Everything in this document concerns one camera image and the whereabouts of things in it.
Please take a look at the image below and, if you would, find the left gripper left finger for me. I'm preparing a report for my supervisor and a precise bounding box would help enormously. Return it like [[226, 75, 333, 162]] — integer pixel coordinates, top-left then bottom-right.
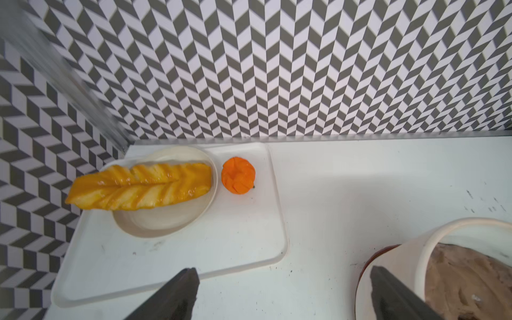
[[125, 268, 200, 320]]

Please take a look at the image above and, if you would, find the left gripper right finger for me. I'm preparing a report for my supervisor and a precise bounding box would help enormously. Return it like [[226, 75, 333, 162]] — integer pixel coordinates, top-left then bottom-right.
[[370, 266, 442, 320]]

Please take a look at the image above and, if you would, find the white ceramic pot with mud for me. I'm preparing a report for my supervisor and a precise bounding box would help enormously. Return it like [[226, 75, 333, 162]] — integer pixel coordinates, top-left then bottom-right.
[[373, 218, 511, 319]]

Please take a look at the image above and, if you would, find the terracotta saucer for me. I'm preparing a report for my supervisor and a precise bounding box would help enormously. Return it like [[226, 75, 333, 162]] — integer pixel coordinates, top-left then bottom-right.
[[355, 245, 399, 320]]

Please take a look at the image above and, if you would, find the white bowl plate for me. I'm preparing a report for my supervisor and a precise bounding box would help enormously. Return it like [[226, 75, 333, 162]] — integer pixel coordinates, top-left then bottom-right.
[[107, 146, 219, 238]]

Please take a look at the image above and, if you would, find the white cutting board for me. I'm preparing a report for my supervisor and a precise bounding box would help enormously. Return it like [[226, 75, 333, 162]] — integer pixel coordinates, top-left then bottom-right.
[[51, 143, 289, 308]]

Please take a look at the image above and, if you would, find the toy bread loaf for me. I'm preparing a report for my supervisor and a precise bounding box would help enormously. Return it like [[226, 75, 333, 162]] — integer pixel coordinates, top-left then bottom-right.
[[65, 163, 212, 211]]

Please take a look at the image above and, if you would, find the orange toy fruit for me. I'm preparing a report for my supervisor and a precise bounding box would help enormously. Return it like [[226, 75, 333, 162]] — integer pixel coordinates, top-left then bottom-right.
[[221, 157, 255, 195]]

